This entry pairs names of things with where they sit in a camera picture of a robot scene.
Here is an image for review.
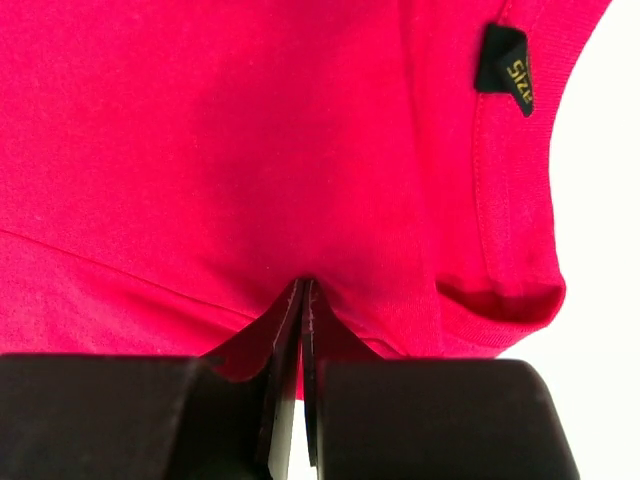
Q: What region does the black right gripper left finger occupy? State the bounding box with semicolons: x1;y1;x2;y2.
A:
1;280;305;479

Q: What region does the black shirt neck label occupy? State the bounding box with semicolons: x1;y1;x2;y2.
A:
474;23;534;118

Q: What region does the red t shirt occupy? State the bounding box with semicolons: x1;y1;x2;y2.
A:
1;1;607;358

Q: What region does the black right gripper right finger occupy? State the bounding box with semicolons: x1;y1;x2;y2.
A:
301;280;579;480

